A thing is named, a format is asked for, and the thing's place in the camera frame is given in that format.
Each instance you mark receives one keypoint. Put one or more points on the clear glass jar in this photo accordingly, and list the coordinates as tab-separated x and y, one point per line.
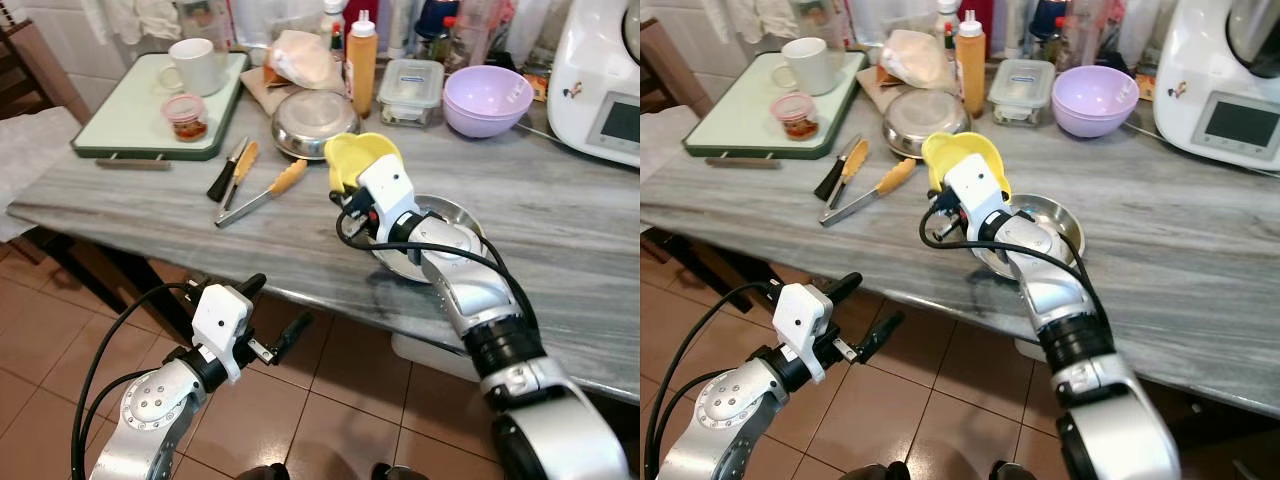
203	18
815	15

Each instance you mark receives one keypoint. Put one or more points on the small white-capped bottle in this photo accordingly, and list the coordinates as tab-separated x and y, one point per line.
333	20
946	18

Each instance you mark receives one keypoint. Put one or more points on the pale green tray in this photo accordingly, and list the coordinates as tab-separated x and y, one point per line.
740	115
125	120

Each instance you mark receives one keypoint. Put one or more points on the dark robot leg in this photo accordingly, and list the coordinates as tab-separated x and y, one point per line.
392	472
262	472
875	472
1012	472

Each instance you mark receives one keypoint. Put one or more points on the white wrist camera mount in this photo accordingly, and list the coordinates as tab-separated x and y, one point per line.
385	190
975	190
800	320
220	320

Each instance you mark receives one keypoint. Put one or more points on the dark blue cup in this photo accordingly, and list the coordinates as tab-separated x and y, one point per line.
1048	15
437	15

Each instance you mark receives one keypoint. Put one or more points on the clear plastic jug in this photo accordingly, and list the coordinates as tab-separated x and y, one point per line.
890	18
275	18

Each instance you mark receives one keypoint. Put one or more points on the small pink-lidded plastic tub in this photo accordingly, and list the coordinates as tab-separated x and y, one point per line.
185	115
795	112

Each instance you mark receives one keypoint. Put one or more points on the beige paper bag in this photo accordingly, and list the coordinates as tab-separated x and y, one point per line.
915	58
305	60

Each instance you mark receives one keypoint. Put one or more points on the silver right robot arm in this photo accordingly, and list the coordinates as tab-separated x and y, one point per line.
480	290
1060	290

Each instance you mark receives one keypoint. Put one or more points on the orange squeeze sauce bottle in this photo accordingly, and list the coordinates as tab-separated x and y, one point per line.
361	65
970	65

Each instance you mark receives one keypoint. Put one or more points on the glass food container with lid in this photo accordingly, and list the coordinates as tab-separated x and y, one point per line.
410	85
1022	85

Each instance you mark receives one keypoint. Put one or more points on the white kitchen cooking machine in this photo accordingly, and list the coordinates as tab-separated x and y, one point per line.
580	90
1190	70

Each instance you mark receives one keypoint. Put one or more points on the yellow plastic bowl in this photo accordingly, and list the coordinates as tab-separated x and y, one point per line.
945	155
350	155

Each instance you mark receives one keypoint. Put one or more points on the white ceramic mug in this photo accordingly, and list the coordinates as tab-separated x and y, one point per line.
200	68
812	66

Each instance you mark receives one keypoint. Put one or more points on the clear bottle with pink lid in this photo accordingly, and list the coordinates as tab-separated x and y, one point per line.
475	30
1085	30

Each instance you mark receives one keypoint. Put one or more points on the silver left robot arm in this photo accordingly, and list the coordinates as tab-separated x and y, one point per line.
150	410
730	410

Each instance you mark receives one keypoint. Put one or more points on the dark robot left leg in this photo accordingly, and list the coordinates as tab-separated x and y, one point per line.
262	472
875	472

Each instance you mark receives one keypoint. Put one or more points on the brown wooden chair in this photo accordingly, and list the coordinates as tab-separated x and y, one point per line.
35	70
665	70

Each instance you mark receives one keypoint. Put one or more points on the stainless steel bowl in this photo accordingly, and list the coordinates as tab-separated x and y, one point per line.
450	215
1050	215
920	120
310	120

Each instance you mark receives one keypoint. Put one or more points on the dark robot right leg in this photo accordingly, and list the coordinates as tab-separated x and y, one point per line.
392	472
1012	472

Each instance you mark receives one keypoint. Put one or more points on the hanging white cloth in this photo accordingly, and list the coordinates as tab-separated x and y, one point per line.
135	15
755	15

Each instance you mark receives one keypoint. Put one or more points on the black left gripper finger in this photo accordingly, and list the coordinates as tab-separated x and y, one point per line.
843	286
253	285
295	335
885	335

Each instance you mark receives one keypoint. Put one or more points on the purple plastic bowl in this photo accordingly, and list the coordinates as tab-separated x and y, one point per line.
488	100
1095	100

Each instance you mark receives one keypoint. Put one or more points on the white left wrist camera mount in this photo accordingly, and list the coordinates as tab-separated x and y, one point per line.
220	320
800	320

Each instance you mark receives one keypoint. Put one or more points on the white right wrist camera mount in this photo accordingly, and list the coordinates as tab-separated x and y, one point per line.
385	190
975	190

